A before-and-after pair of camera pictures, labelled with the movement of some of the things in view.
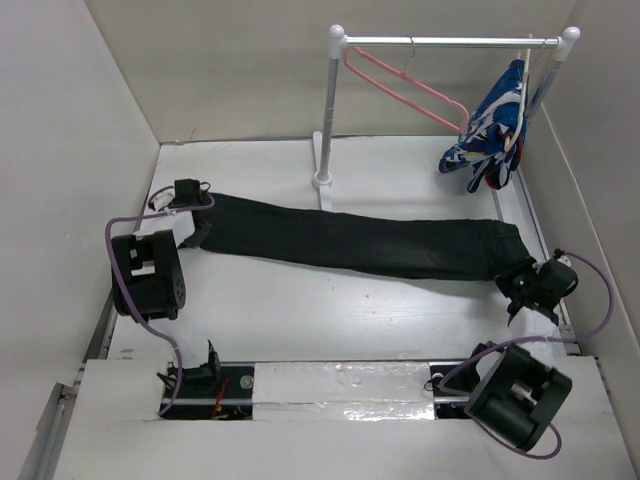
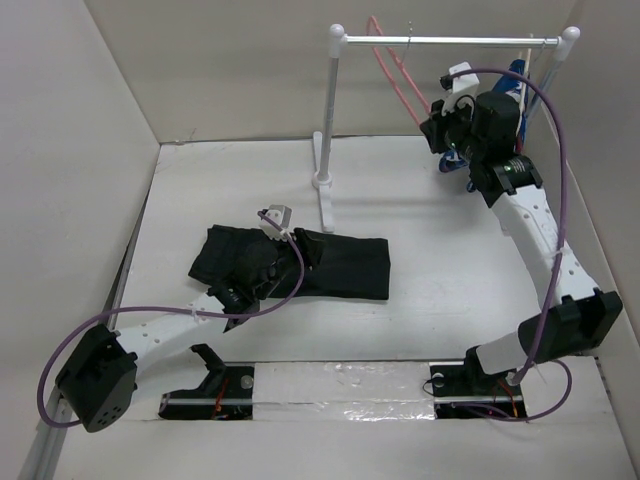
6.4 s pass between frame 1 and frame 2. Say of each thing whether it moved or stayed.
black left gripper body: moved
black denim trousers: moved
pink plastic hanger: moved
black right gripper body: moved
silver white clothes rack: stayed
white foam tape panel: stayed
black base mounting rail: stayed
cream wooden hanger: stayed
